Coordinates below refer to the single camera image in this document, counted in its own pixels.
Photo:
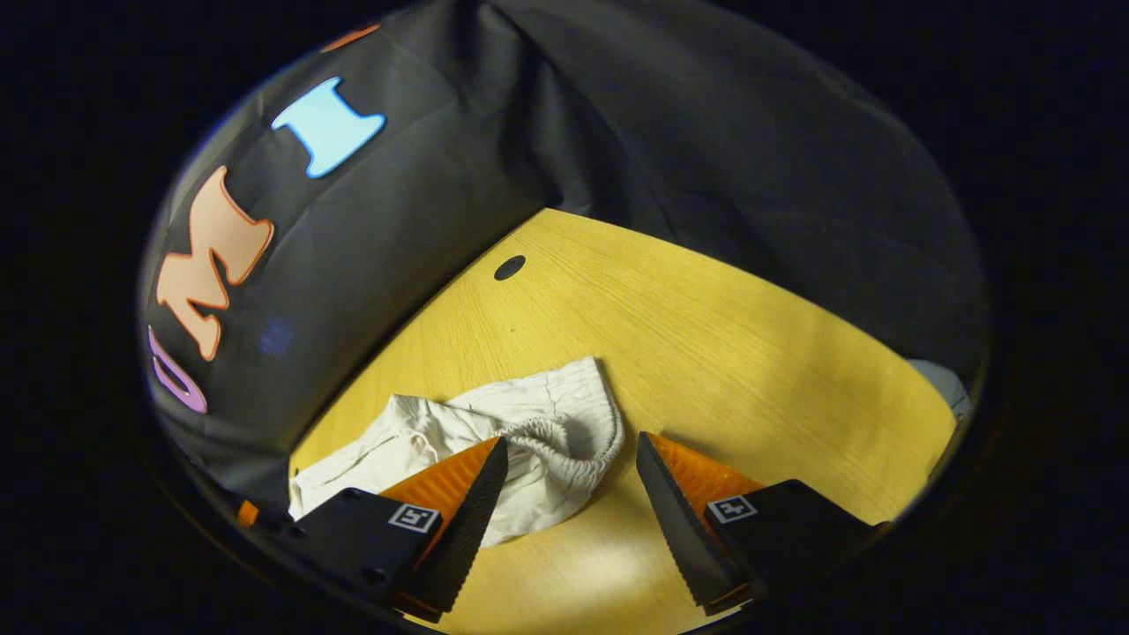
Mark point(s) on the black backdrop cloth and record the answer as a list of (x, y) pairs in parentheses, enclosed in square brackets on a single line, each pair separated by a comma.
[(706, 132)]

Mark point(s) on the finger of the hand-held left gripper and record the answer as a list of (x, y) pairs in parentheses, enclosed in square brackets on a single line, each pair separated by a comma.
[(247, 513)]

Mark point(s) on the white jeans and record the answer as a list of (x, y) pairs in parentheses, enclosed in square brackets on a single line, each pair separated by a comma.
[(547, 432)]

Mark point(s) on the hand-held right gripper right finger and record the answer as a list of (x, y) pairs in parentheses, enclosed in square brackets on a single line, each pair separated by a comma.
[(675, 520)]

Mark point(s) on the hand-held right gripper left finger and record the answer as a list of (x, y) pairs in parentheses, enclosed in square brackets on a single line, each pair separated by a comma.
[(467, 520)]

